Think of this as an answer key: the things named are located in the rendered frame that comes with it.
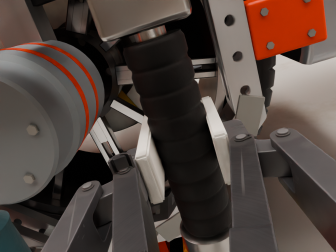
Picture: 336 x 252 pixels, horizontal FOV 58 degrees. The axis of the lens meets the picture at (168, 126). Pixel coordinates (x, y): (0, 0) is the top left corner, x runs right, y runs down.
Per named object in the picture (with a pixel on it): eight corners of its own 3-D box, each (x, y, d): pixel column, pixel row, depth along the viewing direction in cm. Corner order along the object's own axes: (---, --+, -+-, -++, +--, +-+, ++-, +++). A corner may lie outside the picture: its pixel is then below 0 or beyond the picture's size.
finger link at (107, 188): (146, 214, 15) (89, 229, 15) (151, 164, 19) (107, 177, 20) (136, 189, 14) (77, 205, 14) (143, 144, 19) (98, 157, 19)
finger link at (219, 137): (212, 137, 15) (227, 133, 15) (199, 97, 22) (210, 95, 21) (226, 186, 16) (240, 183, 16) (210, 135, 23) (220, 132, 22)
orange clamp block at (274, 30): (242, 53, 45) (303, 35, 44) (256, 62, 37) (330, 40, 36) (231, 4, 42) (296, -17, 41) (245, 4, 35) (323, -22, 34)
